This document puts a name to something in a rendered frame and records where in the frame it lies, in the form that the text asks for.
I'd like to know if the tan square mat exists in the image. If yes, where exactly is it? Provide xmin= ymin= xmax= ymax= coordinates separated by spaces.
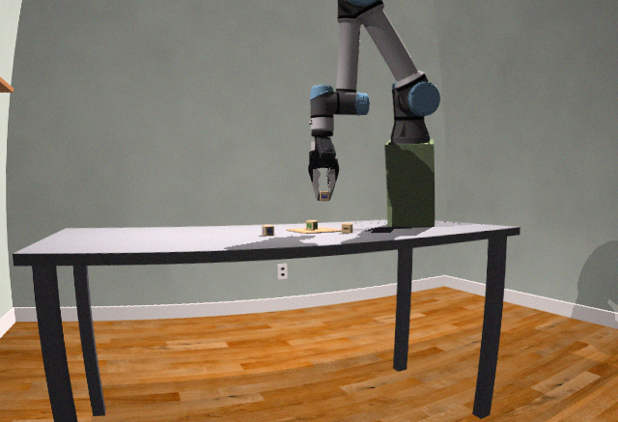
xmin=286 ymin=227 xmax=342 ymax=234

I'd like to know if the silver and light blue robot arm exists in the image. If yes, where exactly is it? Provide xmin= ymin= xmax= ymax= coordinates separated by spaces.
xmin=309 ymin=0 xmax=440 ymax=144

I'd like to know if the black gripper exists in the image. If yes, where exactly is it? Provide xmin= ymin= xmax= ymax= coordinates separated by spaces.
xmin=308 ymin=130 xmax=339 ymax=201

